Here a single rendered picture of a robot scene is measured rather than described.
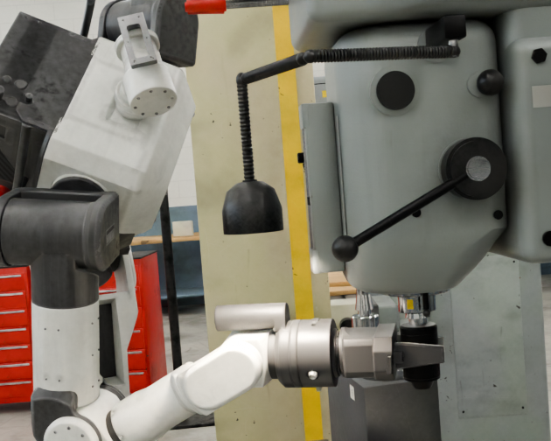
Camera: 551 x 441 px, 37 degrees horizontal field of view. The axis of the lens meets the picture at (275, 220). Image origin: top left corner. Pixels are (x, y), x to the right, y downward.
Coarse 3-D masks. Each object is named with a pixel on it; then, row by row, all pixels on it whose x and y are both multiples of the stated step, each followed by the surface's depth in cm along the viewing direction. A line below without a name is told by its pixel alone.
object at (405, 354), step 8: (400, 344) 103; (408, 344) 103; (416, 344) 103; (424, 344) 103; (400, 352) 102; (408, 352) 103; (416, 352) 103; (424, 352) 102; (432, 352) 102; (440, 352) 102; (400, 360) 102; (408, 360) 103; (416, 360) 103; (424, 360) 103; (432, 360) 102; (440, 360) 102
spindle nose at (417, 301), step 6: (402, 300) 104; (414, 300) 103; (420, 300) 103; (432, 300) 104; (402, 306) 104; (414, 306) 103; (420, 306) 103; (432, 306) 104; (402, 312) 104; (408, 312) 104; (414, 312) 103; (420, 312) 103
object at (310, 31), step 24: (312, 0) 91; (336, 0) 91; (360, 0) 91; (384, 0) 91; (408, 0) 92; (432, 0) 92; (456, 0) 92; (480, 0) 92; (504, 0) 92; (528, 0) 93; (312, 24) 94; (336, 24) 94; (360, 24) 96; (312, 48) 111
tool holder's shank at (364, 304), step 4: (356, 292) 141; (360, 292) 140; (364, 292) 140; (368, 292) 140; (356, 296) 141; (360, 296) 140; (364, 296) 140; (368, 296) 140; (356, 300) 141; (360, 300) 140; (364, 300) 140; (368, 300) 140; (356, 304) 140; (360, 304) 140; (364, 304) 140; (368, 304) 140; (372, 304) 140; (356, 308) 140; (360, 308) 140; (364, 308) 139; (368, 308) 140; (372, 308) 140; (360, 312) 140; (364, 312) 140; (368, 312) 140
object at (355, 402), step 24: (360, 384) 127; (384, 384) 126; (408, 384) 126; (432, 384) 127; (336, 408) 141; (360, 408) 127; (384, 408) 125; (408, 408) 126; (432, 408) 127; (336, 432) 143; (360, 432) 128; (384, 432) 126; (408, 432) 126; (432, 432) 127
